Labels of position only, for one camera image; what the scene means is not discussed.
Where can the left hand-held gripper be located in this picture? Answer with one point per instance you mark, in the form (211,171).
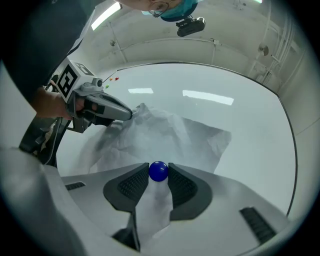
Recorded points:
(67,80)

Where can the person's black-clothed body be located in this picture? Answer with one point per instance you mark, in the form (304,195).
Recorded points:
(30,50)

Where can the black-framed whiteboard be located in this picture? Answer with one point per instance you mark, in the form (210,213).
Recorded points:
(250,150)

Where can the person's head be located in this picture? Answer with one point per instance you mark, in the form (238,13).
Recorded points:
(138,3)

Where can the round ceiling fixture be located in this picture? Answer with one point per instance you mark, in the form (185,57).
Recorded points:
(263,49)

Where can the round-framed glasses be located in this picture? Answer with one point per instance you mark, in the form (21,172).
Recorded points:
(156,12)

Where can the person's left forearm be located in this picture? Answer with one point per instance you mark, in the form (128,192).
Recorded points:
(41,102)

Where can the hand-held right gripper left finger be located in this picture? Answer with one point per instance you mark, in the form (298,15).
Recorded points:
(100,195)

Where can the white wall pipes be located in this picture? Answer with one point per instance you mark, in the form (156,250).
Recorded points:
(275,50)

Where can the blue round magnet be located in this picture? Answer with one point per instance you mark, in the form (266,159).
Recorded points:
(158,171)

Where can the white paper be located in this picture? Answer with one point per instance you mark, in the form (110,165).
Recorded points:
(162,135)

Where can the long ceiling light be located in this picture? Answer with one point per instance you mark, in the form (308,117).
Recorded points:
(106,16)

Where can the teal cap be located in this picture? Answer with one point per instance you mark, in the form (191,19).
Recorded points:
(180,10)

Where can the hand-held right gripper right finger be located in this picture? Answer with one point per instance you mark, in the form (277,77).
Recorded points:
(225,212)

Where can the black head camera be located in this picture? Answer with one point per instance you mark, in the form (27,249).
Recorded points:
(191,26)

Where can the person's left hand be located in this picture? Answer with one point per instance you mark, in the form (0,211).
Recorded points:
(62,107)

